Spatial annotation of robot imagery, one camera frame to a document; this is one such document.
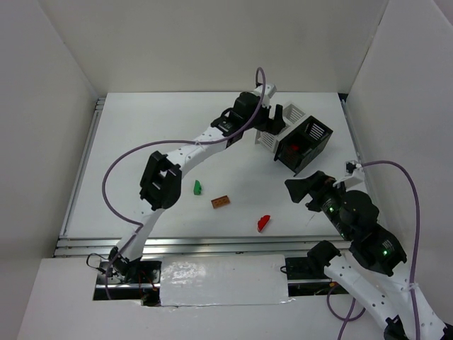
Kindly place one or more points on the brown flat lego plate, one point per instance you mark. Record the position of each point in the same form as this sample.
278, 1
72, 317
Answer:
220, 202

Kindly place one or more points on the black slatted container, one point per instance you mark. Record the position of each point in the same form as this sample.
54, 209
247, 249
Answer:
312, 137

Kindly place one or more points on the red green curved lego stack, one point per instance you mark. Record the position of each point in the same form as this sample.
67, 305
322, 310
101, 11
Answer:
263, 222

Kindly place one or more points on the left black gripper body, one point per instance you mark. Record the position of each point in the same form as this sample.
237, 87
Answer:
268, 122

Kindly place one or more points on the aluminium front rail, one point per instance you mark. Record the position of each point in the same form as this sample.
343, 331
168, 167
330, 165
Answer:
159, 247

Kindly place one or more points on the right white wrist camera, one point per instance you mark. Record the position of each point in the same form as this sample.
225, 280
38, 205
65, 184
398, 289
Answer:
354, 175

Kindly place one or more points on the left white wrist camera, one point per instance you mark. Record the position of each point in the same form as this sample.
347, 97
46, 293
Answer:
266, 91

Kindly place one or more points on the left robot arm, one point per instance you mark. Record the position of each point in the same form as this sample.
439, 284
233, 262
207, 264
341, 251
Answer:
160, 185

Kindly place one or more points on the white tape panel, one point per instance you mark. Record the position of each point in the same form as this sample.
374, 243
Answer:
200, 281

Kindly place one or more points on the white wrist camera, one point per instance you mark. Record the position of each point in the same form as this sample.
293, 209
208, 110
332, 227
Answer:
354, 175
266, 91

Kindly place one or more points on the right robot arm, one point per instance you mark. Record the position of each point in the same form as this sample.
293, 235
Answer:
396, 303

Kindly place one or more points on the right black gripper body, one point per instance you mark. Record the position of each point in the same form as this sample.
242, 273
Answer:
315, 191

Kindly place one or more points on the white slatted container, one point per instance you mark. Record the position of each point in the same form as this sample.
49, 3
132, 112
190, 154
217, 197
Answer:
292, 116

